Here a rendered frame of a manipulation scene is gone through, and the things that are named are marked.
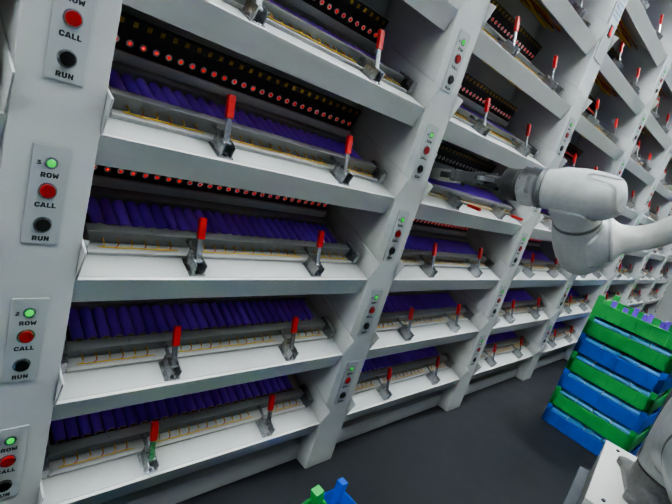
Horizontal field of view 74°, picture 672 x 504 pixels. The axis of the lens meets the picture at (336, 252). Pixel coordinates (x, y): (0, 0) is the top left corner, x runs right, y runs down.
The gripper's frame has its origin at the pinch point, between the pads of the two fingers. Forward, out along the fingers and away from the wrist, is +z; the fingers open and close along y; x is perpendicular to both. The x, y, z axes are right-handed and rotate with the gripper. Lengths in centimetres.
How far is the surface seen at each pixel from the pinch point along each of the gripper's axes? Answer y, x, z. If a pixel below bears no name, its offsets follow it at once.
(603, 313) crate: -87, 36, -27
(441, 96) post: 20.6, -14.7, -7.1
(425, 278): 0.6, 27.9, -1.2
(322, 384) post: 25, 57, 7
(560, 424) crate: -87, 83, -24
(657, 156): -186, -40, -14
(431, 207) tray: 9.7, 8.9, -3.9
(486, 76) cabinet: -25.9, -33.7, 8.9
